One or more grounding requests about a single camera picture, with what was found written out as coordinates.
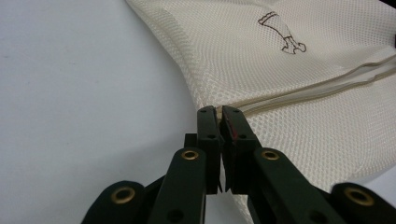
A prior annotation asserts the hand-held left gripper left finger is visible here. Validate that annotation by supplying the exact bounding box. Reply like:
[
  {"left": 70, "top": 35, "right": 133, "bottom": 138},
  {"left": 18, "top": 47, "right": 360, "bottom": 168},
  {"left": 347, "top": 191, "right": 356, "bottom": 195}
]
[{"left": 184, "top": 105, "right": 225, "bottom": 196}]

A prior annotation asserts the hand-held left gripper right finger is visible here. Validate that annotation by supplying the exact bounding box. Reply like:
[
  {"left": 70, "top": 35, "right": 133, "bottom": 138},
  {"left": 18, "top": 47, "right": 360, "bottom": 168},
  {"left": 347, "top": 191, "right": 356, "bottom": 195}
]
[{"left": 219, "top": 105, "right": 263, "bottom": 196}]

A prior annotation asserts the cream mesh laundry bag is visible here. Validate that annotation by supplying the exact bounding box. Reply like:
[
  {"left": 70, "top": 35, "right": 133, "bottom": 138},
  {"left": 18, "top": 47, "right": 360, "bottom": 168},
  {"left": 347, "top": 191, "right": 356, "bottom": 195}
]
[{"left": 125, "top": 0, "right": 396, "bottom": 224}]

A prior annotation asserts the white table mat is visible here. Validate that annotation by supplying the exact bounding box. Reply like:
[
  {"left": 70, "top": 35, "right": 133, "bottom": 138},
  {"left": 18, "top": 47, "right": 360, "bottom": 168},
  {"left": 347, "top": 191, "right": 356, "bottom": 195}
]
[{"left": 0, "top": 0, "right": 396, "bottom": 224}]

